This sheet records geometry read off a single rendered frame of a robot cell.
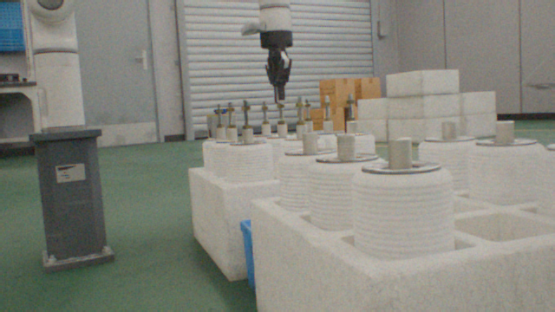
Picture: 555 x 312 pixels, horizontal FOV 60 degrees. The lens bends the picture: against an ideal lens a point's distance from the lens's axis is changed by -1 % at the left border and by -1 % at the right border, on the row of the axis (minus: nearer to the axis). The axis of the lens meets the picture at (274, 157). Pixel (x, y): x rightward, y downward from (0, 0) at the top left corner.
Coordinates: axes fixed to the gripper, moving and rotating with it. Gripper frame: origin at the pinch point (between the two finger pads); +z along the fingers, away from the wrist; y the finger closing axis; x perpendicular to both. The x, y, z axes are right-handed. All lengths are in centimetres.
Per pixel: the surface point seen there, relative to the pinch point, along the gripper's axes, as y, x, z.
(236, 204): -19.8, 16.6, 20.4
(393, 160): -66, 12, 9
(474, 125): 205, -231, 24
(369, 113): 261, -170, 11
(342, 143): -55, 11, 8
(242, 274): -19.8, 16.4, 33.9
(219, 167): -2.6, 15.7, 15.3
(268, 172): -15.9, 8.8, 15.7
